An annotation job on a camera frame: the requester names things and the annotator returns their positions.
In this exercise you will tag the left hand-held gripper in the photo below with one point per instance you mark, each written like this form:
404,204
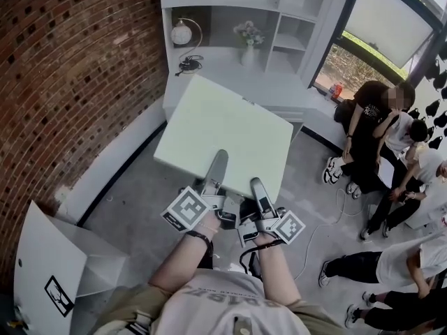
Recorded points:
188,208

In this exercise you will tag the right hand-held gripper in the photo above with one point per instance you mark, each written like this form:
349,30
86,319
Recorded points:
288,227

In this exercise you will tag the pale green box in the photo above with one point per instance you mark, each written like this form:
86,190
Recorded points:
223,124

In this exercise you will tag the person's left forearm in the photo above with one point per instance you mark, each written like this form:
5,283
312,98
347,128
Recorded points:
181,267

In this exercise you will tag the person's right forearm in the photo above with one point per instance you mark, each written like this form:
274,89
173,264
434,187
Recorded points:
276,274

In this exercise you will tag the black waist pouch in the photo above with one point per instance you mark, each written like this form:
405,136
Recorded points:
256,267

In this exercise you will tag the person's black trousers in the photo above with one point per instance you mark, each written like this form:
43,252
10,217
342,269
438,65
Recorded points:
206,262

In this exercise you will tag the black backpack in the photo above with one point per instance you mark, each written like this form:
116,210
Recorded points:
344,115

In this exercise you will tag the white vase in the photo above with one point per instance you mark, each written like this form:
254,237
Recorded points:
248,57

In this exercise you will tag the clear bottle blue label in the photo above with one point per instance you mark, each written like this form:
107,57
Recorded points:
329,94

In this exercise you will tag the person's white shirt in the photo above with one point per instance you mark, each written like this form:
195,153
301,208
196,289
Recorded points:
227,305

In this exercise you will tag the red drink bottle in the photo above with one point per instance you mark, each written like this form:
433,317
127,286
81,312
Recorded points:
338,90

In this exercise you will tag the white paper sheet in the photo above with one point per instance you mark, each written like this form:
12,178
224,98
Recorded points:
386,174

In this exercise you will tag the white globe lamp gold arc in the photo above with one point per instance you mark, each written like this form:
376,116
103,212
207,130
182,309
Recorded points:
181,33

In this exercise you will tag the person's khaki jacket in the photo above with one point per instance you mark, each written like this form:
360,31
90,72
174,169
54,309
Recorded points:
132,305

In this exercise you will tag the black framed window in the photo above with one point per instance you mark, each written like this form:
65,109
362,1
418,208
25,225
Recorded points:
384,19

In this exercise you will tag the group of black wall ornaments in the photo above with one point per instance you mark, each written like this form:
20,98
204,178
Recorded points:
434,68

